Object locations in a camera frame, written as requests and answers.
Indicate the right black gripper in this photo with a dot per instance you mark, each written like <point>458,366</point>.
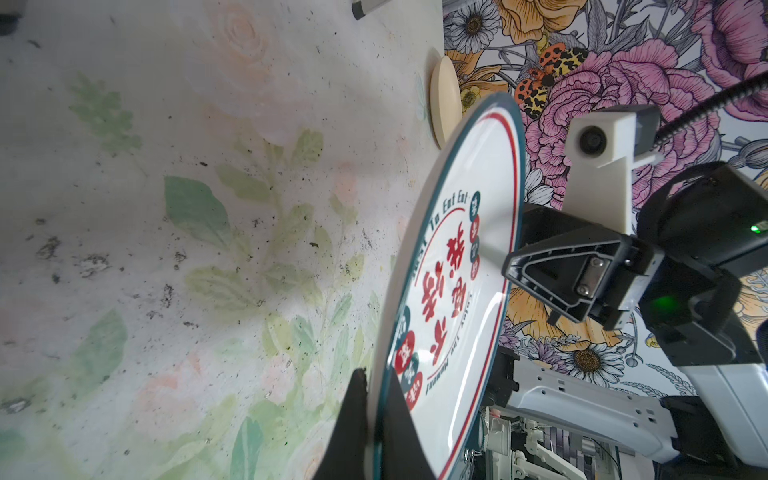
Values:
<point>709,222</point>

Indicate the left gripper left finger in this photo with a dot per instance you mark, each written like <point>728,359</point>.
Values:
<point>344,456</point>

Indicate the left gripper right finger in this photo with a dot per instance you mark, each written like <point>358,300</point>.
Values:
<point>400,452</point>

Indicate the white plate red characters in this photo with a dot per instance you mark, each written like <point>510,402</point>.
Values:
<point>447,296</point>

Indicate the beige round plate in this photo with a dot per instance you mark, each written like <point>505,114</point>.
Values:
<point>444,101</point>

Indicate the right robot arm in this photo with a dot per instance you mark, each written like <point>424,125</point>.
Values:
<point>719,432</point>

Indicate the chrome two-tier dish rack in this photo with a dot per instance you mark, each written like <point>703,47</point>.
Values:
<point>361,8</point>

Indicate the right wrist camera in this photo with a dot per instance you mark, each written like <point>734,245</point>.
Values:
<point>605,148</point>

